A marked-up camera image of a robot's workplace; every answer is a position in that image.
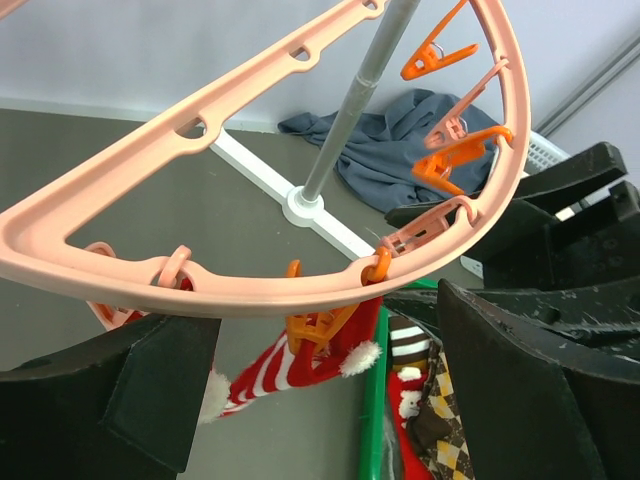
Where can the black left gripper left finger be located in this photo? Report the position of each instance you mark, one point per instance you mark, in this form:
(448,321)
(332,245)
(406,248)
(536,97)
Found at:
(122,405)

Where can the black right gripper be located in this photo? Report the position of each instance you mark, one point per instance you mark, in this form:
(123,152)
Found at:
(580,240)

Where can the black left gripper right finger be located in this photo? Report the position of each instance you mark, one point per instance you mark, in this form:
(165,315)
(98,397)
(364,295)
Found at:
(533,404)

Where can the red white striped sock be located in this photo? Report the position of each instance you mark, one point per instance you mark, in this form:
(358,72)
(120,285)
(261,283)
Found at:
(275,371)

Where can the pink round clip hanger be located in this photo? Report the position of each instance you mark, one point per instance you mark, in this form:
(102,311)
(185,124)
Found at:
(34,232)

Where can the orange clothes peg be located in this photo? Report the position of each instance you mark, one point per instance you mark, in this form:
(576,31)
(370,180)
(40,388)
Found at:
(319,342)

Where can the brown argyle sock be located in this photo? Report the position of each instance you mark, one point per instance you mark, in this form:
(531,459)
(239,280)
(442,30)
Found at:
(436,433)

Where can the white plastic laundry basket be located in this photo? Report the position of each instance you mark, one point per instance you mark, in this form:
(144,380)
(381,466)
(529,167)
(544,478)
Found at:
(542,154)

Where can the brown white striped sock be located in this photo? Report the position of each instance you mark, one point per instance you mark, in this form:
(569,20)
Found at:
(409,344)

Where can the green plastic crate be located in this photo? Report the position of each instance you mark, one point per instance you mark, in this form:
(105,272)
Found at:
(385,451)

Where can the blue grey cloth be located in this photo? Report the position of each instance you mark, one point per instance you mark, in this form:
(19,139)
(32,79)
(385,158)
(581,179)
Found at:
(377,160)

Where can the white and silver drying rack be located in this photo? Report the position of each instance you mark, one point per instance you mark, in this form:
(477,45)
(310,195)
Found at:
(303,206)

